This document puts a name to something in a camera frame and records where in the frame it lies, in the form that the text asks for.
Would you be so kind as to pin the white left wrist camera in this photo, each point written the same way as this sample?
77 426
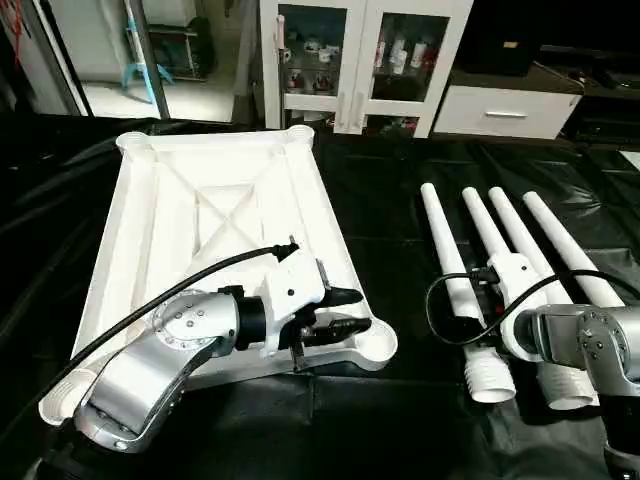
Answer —
290 290

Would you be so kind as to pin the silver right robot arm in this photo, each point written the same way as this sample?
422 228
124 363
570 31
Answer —
590 345

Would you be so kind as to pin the white flat board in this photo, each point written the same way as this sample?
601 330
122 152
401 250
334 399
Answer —
632 160

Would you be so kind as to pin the black mat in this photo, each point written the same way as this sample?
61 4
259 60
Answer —
380 200

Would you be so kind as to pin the white plastic table leg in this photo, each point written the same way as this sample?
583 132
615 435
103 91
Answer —
525 245
485 225
570 250
445 240

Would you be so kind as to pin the light blue stand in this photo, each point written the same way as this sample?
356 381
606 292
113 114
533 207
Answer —
140 72

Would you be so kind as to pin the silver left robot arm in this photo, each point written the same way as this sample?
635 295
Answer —
160 370

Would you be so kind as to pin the white drawer unit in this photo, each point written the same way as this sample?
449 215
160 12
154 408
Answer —
505 112

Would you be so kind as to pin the white glass door cabinet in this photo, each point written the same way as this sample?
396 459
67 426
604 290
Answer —
352 60

